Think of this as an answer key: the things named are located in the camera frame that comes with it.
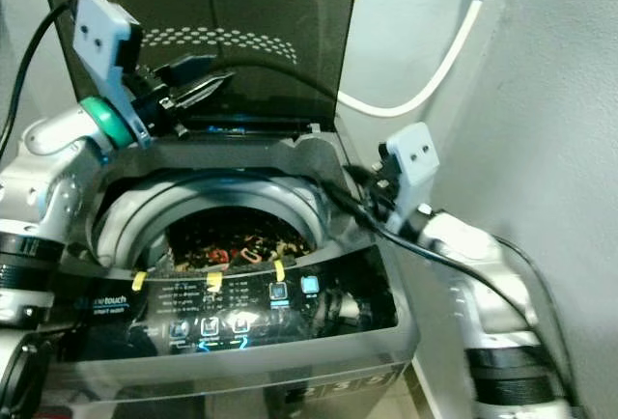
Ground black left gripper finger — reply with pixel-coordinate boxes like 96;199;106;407
159;52;215;82
176;72;236;111

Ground grey top-load washing machine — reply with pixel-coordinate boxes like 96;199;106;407
48;120;421;419

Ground dark patterned clothes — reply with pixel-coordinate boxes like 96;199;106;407
164;209;300;271

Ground steel washer drum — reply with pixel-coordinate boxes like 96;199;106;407
92;173;329;275

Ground glossy black control panel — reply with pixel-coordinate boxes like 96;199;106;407
72;245;399;357

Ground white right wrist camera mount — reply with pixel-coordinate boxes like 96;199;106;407
383;122;440;227

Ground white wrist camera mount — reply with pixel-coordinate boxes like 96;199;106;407
72;0;143;140
383;122;440;227

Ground thin black power cable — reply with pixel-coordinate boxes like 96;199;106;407
232;57;339;101

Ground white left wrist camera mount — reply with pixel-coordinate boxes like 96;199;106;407
72;0;143;140

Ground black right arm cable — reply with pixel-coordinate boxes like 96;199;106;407
377;221;582;412

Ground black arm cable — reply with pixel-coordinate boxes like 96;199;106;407
2;0;80;135
377;221;582;412

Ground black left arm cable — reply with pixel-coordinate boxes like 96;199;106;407
2;0;80;135

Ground white water hose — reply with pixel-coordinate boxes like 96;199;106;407
336;0;501;118

